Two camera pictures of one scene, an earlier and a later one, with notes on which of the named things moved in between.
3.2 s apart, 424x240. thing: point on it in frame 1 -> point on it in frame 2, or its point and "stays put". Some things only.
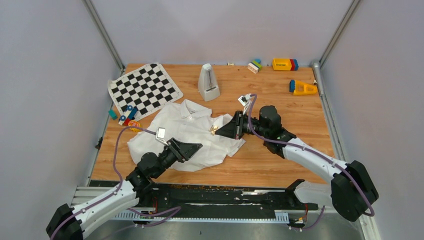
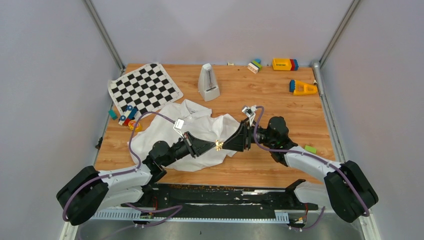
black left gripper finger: x=178 y=146 -> x=202 y=141
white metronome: x=207 y=87 stays put
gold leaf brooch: x=212 y=129 -> x=219 y=145
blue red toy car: x=130 y=115 stays put
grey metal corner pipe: x=316 y=65 stays put
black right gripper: x=234 y=129 -> x=237 y=141
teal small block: x=112 y=114 stays put
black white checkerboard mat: x=147 y=89 stays put
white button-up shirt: x=187 y=121 stays put
